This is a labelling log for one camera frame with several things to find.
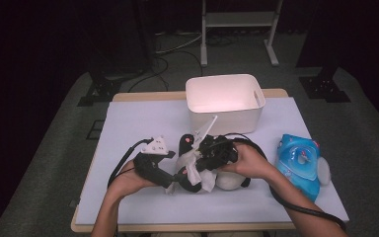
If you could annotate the white wet wipe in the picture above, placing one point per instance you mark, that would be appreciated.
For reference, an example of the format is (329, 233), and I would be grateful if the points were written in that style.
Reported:
(194, 174)

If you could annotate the blue wet wipes packet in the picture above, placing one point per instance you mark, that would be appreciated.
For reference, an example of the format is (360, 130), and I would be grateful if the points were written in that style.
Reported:
(296, 164)

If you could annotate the panda plush toy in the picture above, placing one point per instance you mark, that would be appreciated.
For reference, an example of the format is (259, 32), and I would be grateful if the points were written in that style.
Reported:
(232, 181)

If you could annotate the white plastic storage bin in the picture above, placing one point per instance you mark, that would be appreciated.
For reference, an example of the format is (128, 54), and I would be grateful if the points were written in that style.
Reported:
(223, 95)

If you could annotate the person's left hand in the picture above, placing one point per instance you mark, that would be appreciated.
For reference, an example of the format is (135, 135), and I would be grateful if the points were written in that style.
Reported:
(126, 181)

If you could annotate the person's right hand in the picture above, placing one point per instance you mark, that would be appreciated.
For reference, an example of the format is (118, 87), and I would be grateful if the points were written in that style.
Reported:
(253, 163)

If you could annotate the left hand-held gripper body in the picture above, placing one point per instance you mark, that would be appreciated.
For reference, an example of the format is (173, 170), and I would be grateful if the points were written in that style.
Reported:
(154, 146)

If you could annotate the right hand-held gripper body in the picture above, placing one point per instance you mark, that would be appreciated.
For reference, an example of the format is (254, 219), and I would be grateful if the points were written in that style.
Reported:
(220, 149)

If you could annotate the black stand base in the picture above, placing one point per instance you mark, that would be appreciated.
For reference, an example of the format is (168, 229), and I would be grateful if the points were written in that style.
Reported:
(100, 89)
(322, 89)

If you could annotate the dark upright stand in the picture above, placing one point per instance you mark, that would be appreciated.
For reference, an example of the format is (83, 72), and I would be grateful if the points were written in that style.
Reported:
(146, 33)

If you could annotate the white metal stand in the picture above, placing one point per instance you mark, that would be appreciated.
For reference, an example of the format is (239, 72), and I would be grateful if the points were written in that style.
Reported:
(237, 19)

